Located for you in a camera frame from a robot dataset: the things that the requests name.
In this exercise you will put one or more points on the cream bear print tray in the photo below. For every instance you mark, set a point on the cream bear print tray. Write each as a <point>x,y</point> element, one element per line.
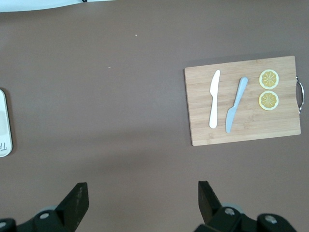
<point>4,120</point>

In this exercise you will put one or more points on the grey plastic knife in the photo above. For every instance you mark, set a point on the grey plastic knife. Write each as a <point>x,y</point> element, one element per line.
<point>237,96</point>

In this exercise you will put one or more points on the bamboo cutting board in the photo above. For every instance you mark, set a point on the bamboo cutting board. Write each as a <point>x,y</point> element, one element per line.
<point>253,125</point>

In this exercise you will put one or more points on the white plastic knife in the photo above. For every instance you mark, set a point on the white plastic knife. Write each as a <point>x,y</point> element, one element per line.
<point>214,106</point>

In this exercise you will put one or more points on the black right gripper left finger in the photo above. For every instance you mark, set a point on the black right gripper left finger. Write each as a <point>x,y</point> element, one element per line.
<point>72,207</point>

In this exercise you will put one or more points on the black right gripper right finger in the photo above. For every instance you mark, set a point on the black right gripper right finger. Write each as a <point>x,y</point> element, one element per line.
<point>210,210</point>

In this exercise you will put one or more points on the yellow lemon slice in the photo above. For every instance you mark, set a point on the yellow lemon slice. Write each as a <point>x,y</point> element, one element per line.
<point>269,79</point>
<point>268,100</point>

